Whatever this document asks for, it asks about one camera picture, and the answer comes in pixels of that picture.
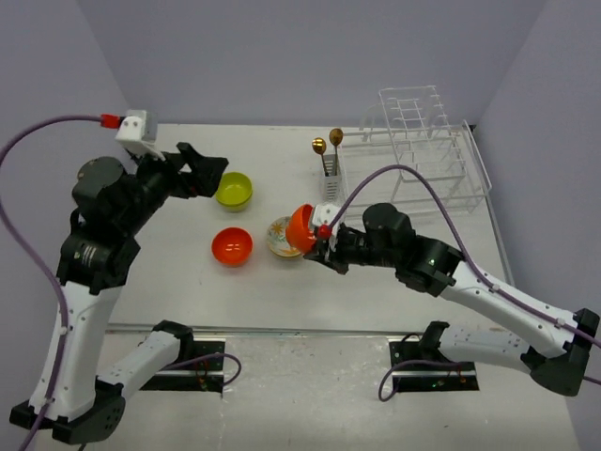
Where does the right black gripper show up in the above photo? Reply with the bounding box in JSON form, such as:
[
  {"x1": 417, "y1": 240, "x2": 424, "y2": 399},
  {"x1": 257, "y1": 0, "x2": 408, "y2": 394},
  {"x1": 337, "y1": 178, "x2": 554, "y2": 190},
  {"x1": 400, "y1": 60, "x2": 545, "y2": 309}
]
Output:
[{"x1": 305, "y1": 223, "x2": 399, "y2": 273}]

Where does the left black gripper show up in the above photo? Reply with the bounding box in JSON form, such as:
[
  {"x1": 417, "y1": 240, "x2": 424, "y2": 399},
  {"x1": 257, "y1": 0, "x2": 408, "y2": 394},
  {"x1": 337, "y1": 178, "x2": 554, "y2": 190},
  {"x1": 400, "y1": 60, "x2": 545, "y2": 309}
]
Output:
[{"x1": 120, "y1": 140, "x2": 229, "y2": 231}]

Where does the green bowl back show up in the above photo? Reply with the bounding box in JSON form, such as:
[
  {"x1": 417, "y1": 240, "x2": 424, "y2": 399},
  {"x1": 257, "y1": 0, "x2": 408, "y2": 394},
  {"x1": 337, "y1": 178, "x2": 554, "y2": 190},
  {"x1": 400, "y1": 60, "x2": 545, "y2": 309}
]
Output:
[{"x1": 215, "y1": 172, "x2": 253, "y2": 208}]

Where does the green bowl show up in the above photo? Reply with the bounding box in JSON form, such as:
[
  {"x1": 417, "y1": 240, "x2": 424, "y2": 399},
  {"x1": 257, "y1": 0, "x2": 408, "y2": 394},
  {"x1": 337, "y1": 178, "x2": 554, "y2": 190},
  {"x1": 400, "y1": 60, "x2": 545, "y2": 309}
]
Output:
[
  {"x1": 216, "y1": 195, "x2": 252, "y2": 212},
  {"x1": 215, "y1": 172, "x2": 253, "y2": 208}
]

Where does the green bowl front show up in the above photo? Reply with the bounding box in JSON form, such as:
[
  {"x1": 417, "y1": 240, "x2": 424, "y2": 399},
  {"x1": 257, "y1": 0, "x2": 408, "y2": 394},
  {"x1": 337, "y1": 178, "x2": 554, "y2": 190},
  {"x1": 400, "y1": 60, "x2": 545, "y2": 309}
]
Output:
[{"x1": 216, "y1": 195, "x2": 252, "y2": 212}]

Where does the orange bowl front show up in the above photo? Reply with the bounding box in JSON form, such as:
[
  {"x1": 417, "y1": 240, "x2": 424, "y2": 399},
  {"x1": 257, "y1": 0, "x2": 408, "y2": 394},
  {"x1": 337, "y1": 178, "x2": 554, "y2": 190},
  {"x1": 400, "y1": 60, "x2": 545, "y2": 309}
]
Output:
[{"x1": 210, "y1": 227, "x2": 254, "y2": 267}]

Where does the orange bowl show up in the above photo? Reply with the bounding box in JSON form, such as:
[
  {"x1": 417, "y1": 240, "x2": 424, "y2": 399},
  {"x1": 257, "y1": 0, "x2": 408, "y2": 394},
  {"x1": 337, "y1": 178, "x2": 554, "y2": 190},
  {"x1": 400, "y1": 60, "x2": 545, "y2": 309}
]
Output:
[
  {"x1": 285, "y1": 204, "x2": 320, "y2": 255},
  {"x1": 210, "y1": 227, "x2": 254, "y2": 267}
]

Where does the orange bowl back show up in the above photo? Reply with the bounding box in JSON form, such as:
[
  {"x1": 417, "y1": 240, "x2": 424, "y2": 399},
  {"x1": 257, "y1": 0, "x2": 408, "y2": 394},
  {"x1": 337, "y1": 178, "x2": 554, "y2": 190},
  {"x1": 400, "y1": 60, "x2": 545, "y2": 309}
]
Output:
[{"x1": 285, "y1": 204, "x2": 320, "y2": 255}]

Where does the floral white bowl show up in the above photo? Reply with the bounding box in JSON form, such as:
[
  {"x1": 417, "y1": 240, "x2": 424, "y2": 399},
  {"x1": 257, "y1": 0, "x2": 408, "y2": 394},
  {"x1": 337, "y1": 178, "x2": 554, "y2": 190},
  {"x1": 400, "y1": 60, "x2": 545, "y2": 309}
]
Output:
[{"x1": 267, "y1": 216, "x2": 295, "y2": 250}]

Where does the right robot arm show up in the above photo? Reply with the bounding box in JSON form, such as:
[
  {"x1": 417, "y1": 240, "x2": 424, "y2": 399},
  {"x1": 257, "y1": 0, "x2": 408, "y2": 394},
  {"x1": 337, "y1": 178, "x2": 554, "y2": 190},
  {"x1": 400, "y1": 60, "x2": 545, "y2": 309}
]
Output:
[{"x1": 286, "y1": 203, "x2": 600, "y2": 397}]

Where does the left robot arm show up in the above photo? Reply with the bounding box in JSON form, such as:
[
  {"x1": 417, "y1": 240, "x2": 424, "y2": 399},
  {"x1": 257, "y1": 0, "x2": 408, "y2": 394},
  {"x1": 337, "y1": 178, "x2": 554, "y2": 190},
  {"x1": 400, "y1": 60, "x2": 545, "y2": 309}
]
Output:
[{"x1": 9, "y1": 143, "x2": 228, "y2": 444}]

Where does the gold spoon right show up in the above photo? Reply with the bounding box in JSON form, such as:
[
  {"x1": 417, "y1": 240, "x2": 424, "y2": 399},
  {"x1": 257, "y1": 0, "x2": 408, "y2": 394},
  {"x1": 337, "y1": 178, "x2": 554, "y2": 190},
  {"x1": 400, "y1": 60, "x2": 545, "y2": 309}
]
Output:
[{"x1": 329, "y1": 128, "x2": 344, "y2": 175}]

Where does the gold spoon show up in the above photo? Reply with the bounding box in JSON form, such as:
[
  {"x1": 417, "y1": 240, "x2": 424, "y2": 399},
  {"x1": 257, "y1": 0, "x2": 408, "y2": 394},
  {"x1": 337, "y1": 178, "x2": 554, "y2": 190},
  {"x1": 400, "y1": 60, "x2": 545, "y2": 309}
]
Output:
[
  {"x1": 311, "y1": 137, "x2": 329, "y2": 177},
  {"x1": 329, "y1": 128, "x2": 344, "y2": 175}
]

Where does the gold spoon left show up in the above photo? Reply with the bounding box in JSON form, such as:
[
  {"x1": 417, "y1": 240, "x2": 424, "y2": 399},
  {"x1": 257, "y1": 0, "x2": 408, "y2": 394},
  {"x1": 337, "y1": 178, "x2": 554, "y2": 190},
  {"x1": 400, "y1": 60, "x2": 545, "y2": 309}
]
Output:
[{"x1": 311, "y1": 137, "x2": 329, "y2": 177}]

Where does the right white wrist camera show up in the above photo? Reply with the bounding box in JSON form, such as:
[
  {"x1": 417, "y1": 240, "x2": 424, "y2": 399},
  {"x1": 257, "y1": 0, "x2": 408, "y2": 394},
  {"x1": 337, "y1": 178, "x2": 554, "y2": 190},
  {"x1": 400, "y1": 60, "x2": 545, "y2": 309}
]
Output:
[{"x1": 309, "y1": 203, "x2": 341, "y2": 236}]

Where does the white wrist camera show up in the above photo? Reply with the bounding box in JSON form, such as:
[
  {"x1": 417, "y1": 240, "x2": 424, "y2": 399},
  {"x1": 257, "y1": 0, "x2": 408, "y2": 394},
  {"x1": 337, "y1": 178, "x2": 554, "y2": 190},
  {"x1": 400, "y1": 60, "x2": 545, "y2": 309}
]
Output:
[
  {"x1": 116, "y1": 110, "x2": 165, "y2": 161},
  {"x1": 309, "y1": 203, "x2": 341, "y2": 236}
]

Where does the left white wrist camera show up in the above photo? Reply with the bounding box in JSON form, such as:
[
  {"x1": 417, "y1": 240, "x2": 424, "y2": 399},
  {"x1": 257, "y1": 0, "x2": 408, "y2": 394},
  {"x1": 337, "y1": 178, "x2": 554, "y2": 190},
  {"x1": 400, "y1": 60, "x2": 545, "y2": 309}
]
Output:
[{"x1": 116, "y1": 110, "x2": 165, "y2": 161}]

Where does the white wire dish rack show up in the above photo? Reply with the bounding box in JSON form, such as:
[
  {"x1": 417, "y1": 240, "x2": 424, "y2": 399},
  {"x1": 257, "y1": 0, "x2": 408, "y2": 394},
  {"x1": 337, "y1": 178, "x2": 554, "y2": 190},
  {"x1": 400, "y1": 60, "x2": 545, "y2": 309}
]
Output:
[{"x1": 339, "y1": 86, "x2": 492, "y2": 219}]

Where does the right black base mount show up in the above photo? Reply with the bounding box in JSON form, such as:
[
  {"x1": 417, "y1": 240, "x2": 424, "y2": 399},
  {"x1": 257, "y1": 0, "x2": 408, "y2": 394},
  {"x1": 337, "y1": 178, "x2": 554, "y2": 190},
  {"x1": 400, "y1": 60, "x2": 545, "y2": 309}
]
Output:
[{"x1": 389, "y1": 334, "x2": 480, "y2": 394}]

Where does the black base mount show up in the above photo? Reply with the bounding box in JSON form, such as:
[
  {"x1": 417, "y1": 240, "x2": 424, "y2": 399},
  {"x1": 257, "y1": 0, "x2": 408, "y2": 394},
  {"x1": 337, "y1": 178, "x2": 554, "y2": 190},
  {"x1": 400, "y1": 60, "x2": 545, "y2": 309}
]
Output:
[
  {"x1": 141, "y1": 357, "x2": 225, "y2": 394},
  {"x1": 389, "y1": 334, "x2": 480, "y2": 394}
]

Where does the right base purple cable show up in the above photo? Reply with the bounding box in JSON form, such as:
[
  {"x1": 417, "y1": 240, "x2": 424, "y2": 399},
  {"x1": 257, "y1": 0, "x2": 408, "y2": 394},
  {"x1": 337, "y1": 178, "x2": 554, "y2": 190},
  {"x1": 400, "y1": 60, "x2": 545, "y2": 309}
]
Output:
[{"x1": 378, "y1": 359, "x2": 470, "y2": 403}]

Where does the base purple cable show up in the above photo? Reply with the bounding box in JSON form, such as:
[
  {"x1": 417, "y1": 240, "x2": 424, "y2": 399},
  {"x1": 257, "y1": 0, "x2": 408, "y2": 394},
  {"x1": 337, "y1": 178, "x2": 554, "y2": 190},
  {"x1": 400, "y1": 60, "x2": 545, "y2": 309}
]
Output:
[
  {"x1": 378, "y1": 359, "x2": 470, "y2": 403},
  {"x1": 163, "y1": 352, "x2": 243, "y2": 389}
]

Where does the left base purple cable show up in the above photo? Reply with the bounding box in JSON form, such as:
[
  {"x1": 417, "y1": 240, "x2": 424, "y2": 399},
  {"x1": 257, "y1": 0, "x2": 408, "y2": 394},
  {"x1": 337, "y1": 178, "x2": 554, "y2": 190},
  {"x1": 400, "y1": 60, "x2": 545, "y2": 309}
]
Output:
[{"x1": 163, "y1": 352, "x2": 243, "y2": 389}]

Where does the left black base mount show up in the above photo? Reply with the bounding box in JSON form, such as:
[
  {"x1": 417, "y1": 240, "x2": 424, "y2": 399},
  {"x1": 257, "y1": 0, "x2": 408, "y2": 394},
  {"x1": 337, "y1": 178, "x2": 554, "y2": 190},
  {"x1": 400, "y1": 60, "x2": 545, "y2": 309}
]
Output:
[{"x1": 141, "y1": 357, "x2": 225, "y2": 394}]

